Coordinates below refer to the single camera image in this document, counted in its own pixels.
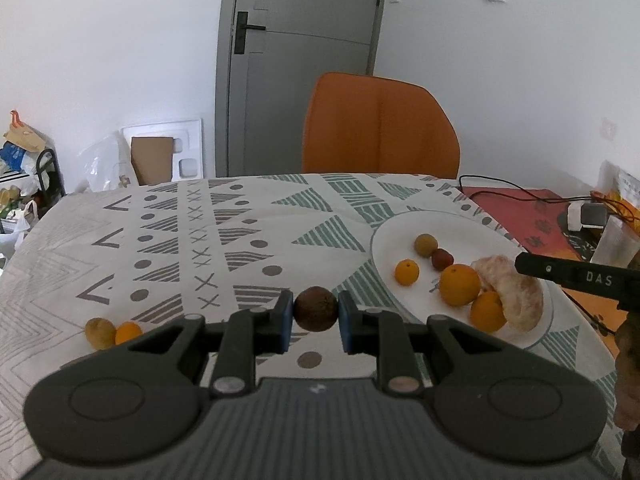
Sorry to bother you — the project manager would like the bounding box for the small tangerine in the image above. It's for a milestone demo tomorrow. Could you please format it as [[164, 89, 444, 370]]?
[[114, 321, 143, 344]]

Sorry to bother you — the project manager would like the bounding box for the brownish green kiwi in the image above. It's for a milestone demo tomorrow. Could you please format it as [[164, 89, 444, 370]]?
[[84, 318, 116, 351]]

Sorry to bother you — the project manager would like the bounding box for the peeled pomelo segment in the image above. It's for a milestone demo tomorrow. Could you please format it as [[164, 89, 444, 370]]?
[[471, 255, 544, 332]]

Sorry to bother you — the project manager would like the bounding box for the large orange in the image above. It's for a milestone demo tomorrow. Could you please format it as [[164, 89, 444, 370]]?
[[438, 264, 482, 308]]

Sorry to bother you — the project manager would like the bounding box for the dark red plum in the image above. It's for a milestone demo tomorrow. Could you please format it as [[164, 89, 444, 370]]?
[[292, 286, 338, 332], [431, 248, 454, 272]]

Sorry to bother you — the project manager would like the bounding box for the person's right hand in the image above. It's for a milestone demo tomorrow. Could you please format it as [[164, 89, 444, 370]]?
[[613, 309, 640, 480]]

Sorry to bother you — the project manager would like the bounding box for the translucent plastic cup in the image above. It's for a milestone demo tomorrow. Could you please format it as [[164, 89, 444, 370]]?
[[590, 217, 640, 268]]

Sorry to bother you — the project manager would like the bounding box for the white power adapter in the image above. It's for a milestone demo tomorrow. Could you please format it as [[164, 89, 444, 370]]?
[[566, 202, 608, 232]]

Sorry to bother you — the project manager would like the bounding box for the red orange table mat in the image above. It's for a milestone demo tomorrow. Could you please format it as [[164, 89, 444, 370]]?
[[460, 181, 626, 354]]

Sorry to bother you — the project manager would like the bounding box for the small green fruit on plate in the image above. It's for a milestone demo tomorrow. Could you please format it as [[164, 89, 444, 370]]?
[[413, 233, 439, 258]]

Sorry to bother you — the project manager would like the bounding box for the white round plate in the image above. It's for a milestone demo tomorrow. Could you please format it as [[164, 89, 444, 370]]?
[[370, 210, 554, 349]]

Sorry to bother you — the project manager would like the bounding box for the black metal rack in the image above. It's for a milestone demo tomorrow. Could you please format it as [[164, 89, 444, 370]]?
[[36, 148, 66, 207]]

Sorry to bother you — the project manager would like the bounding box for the clear plastic bag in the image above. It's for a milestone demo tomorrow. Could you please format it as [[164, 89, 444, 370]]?
[[79, 132, 139, 192]]

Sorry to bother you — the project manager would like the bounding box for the brown cardboard piece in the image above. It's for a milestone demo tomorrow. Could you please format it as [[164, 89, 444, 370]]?
[[131, 136, 174, 185]]

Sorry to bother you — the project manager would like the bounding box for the brown paper bag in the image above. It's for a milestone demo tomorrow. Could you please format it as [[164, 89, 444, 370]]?
[[4, 110, 46, 154]]

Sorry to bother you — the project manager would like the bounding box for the orange chair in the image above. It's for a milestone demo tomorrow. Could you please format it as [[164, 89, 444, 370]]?
[[302, 73, 460, 179]]

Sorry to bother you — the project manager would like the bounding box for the grey door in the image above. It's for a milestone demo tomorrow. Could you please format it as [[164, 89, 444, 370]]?
[[215, 0, 383, 176]]

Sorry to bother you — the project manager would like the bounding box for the black cable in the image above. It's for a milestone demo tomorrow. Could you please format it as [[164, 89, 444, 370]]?
[[456, 173, 597, 208]]

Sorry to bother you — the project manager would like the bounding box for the black door handle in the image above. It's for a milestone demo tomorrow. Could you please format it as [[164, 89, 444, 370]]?
[[233, 11, 267, 55]]

